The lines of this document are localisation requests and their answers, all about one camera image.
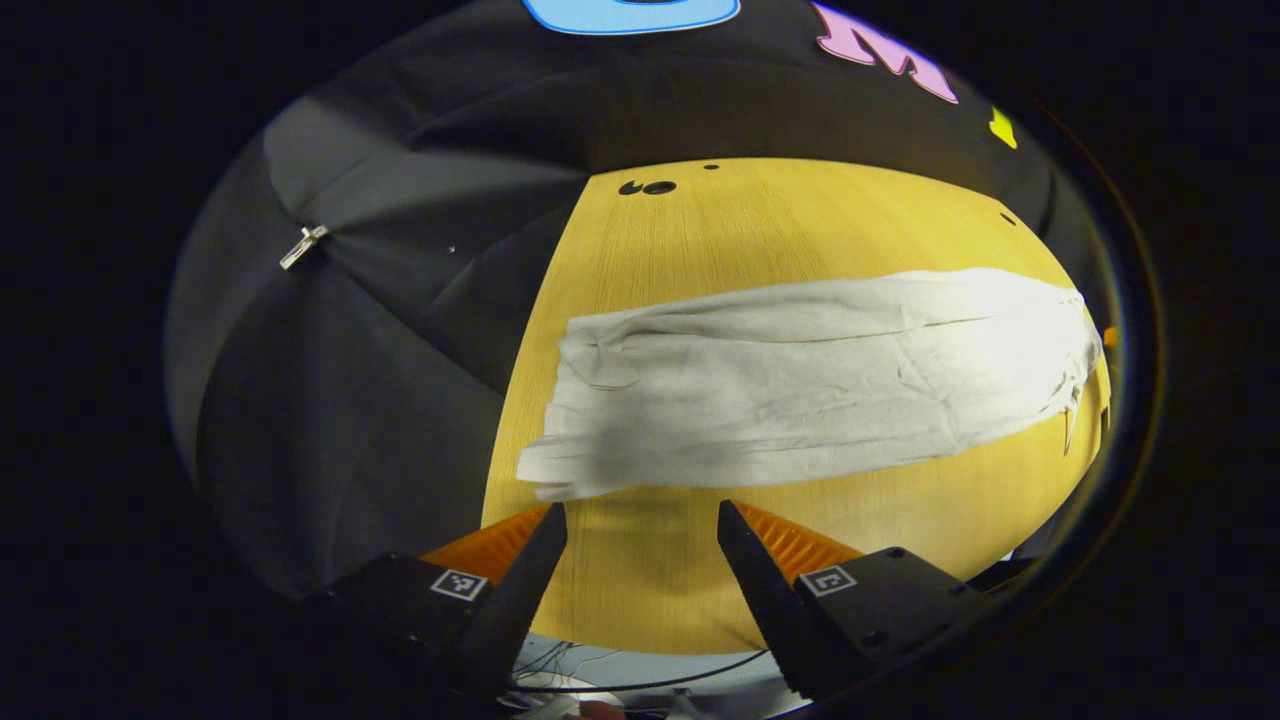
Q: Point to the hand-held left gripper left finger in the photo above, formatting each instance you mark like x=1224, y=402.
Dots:
x=520, y=600

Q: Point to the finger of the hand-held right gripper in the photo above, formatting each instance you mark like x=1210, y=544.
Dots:
x=1110, y=337

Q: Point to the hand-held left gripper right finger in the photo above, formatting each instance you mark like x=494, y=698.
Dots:
x=765, y=600

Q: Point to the white jeans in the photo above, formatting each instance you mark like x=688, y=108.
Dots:
x=780, y=380

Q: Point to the black backdrop cloth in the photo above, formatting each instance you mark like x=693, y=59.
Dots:
x=350, y=400

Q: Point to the white clip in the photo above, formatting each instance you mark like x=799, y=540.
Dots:
x=303, y=246

